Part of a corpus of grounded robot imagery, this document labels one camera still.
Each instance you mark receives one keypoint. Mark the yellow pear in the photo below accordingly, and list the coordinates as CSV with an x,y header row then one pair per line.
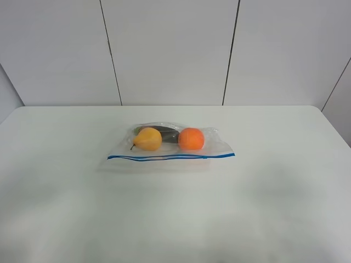
x,y
148,139

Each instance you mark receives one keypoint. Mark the clear zip bag blue seal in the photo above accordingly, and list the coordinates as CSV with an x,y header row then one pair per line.
x,y
169,157

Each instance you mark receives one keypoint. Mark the orange fruit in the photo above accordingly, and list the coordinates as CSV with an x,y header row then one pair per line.
x,y
191,139

